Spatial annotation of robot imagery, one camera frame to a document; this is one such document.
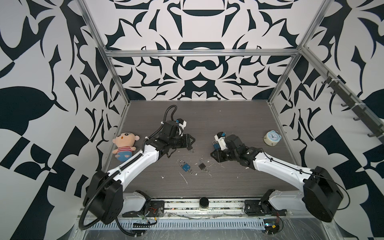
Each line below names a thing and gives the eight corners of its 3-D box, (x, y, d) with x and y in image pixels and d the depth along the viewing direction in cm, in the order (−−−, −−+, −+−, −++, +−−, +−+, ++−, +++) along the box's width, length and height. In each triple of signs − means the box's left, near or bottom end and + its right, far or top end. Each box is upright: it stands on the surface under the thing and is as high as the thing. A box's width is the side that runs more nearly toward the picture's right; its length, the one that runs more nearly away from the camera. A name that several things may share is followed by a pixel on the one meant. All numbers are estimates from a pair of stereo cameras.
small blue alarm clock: (265, 146, 97) (267, 143, 94) (261, 133, 104) (263, 129, 101) (281, 146, 97) (284, 143, 94) (276, 133, 104) (278, 129, 101)
